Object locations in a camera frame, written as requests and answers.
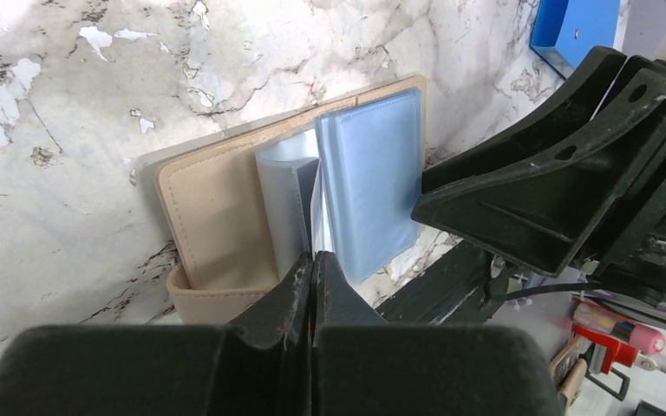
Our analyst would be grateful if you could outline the blue flat board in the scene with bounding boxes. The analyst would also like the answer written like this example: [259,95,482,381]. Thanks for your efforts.
[530,0,620,79]

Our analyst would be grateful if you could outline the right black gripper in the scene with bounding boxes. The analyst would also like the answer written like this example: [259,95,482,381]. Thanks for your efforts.
[412,54,666,306]

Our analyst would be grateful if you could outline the silver credit card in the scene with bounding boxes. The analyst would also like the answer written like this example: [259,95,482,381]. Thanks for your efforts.
[310,162,335,254]

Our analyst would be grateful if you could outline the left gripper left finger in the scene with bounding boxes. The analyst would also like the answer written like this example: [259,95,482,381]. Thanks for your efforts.
[0,254,313,415]

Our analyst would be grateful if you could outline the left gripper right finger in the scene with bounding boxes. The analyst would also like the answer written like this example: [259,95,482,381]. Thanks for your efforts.
[311,250,564,415]

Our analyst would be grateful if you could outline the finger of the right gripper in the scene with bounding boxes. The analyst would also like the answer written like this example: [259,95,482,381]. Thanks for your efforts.
[422,46,627,192]

